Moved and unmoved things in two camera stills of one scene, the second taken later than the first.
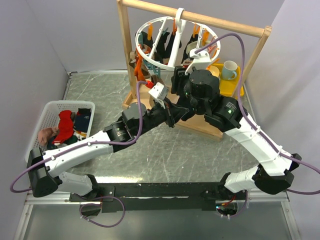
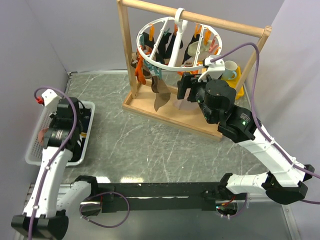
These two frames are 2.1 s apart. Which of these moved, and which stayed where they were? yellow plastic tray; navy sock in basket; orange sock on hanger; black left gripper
Moved: black left gripper
Stayed: yellow plastic tray; navy sock in basket; orange sock on hanger
